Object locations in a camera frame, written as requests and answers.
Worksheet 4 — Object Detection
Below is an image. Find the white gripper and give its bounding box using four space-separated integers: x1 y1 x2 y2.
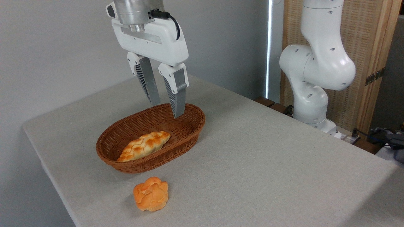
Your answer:
106 2 190 119

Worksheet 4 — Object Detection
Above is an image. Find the round orange bread bun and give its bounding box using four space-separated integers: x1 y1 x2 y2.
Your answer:
133 177 169 212

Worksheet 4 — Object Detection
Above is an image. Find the long braided bread loaf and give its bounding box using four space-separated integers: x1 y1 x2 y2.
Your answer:
117 131 171 163

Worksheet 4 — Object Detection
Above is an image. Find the brown wicker oval basket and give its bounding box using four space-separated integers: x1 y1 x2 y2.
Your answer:
96 103 206 174

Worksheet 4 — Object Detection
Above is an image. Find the brown wooden block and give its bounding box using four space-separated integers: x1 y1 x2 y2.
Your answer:
254 96 275 108
270 103 294 118

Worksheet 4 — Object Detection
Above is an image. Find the grey fabric tablecloth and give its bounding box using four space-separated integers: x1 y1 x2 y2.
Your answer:
22 69 404 227

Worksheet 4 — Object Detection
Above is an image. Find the wooden woven folding screen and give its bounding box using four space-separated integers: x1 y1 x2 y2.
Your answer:
280 0 403 137

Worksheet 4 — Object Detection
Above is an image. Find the dark metal screen hinge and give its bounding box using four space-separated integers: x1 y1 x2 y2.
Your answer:
365 67 385 86

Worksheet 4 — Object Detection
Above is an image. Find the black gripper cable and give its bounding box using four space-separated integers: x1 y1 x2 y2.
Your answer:
150 9 181 41

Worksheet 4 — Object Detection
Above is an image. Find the black cable bundle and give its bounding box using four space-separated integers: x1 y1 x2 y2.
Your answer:
357 126 404 150

